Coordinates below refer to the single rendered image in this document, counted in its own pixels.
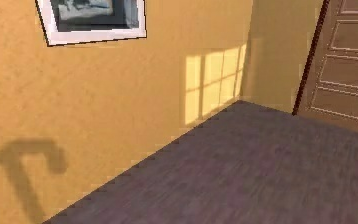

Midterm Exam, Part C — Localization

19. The white framed wall picture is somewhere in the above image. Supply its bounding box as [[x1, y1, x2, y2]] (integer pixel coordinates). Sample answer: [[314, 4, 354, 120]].
[[35, 0, 148, 47]]

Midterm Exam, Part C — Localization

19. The brown panelled room door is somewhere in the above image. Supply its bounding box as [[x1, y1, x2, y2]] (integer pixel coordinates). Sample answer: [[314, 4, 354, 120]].
[[292, 0, 358, 136]]

